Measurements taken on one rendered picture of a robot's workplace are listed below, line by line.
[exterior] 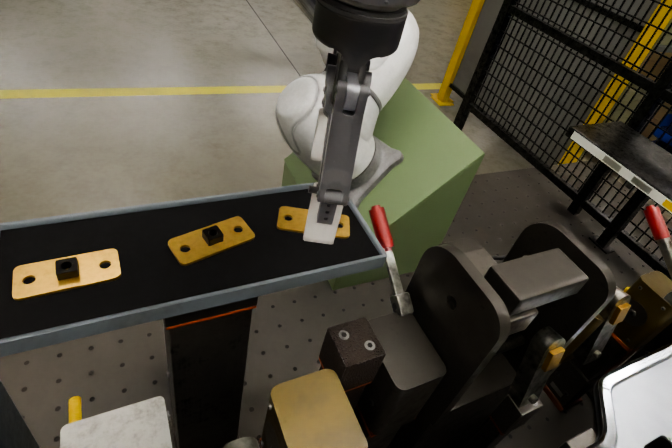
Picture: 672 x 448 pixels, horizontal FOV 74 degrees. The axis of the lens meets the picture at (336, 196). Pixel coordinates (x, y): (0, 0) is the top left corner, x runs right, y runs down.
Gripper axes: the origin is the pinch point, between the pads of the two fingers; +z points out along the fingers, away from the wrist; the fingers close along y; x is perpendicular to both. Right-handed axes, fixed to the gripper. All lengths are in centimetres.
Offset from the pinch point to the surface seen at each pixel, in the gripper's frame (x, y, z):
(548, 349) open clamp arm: 29.6, 8.6, 12.0
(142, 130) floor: -89, -180, 121
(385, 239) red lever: 9.3, -1.6, 7.8
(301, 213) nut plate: -1.6, -1.2, 5.1
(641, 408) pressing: 48, 10, 21
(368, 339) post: 7.4, 10.5, 11.4
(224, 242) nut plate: -9.4, 5.0, 5.1
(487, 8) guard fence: 114, -279, 44
